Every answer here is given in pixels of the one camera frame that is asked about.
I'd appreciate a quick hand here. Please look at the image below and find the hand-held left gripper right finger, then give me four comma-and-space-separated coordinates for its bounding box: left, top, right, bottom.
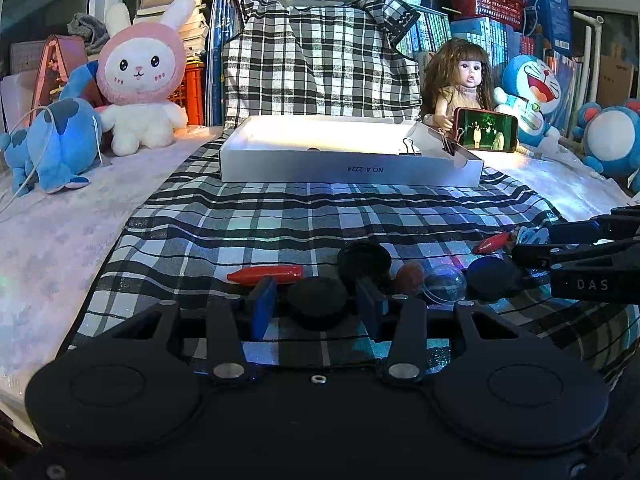
356, 276, 535, 386

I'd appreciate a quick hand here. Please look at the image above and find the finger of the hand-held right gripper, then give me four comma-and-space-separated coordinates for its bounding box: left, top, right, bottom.
547, 204, 640, 244
512, 236, 640, 274

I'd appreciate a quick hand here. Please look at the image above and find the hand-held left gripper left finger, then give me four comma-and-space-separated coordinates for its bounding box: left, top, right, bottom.
99, 276, 279, 385

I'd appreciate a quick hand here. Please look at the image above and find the long red cone piece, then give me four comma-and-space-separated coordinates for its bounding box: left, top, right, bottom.
227, 265, 305, 285

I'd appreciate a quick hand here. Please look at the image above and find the small blue white trinket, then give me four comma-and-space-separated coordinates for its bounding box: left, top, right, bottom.
514, 226, 551, 247

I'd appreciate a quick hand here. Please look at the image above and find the black round disc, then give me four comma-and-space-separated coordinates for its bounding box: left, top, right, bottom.
465, 255, 524, 302
337, 243, 394, 287
286, 276, 349, 332

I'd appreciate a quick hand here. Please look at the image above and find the small brown ball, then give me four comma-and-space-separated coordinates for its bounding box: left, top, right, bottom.
397, 265, 427, 297

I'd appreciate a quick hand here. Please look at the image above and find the short red cone piece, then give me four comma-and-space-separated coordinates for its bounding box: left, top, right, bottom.
474, 233, 512, 254

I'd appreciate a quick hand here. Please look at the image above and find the clear glass ball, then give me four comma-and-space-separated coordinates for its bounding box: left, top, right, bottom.
424, 263, 469, 306

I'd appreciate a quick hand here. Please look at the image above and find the white cardboard box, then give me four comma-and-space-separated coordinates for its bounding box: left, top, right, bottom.
218, 114, 485, 185

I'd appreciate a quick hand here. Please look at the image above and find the blue round plush toy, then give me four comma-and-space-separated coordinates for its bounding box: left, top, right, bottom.
572, 99, 640, 194

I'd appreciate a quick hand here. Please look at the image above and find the black white plaid cloth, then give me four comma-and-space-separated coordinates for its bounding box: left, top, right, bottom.
55, 0, 640, 392

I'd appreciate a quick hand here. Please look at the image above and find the brown cardboard carton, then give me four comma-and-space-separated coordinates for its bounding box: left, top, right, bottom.
594, 52, 636, 106

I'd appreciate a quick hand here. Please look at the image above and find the phone in red case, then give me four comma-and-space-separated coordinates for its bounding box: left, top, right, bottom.
452, 107, 519, 155

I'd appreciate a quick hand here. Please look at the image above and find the blue robot cat plush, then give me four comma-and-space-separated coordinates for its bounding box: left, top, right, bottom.
492, 53, 564, 149

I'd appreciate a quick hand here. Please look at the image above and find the white plastic pipe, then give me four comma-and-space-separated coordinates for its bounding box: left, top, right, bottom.
574, 9, 606, 106

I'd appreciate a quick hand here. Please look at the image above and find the brown-haired doll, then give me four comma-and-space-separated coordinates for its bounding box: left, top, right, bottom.
422, 37, 497, 134

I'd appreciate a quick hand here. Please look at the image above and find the blue paper bag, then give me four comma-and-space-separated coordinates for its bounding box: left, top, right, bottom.
514, 0, 574, 54

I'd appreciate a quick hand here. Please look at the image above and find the row of teal-spined books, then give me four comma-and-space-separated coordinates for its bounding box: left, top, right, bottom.
400, 9, 527, 69

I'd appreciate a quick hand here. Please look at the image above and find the red plastic crate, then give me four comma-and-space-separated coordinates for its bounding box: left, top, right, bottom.
167, 57, 206, 126

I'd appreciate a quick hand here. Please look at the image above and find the red plastic basket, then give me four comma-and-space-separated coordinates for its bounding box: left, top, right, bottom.
444, 0, 526, 31

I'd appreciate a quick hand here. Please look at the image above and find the row of tall blue books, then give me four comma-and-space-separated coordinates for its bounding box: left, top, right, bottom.
204, 0, 247, 127

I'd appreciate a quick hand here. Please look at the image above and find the pink hooded bunny plush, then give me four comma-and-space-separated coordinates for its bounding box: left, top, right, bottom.
96, 0, 197, 157

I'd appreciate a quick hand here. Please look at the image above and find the blue dinosaur plush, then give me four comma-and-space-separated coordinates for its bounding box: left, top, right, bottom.
0, 62, 104, 195

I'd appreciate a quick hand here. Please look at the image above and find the pink miniature house model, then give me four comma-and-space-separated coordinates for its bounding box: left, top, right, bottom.
29, 34, 102, 127

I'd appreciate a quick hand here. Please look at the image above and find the grey crumpled cloth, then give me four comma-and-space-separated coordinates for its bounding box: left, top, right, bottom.
67, 12, 111, 56

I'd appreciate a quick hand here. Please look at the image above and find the white cable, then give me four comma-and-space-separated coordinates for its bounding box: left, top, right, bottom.
0, 104, 110, 212

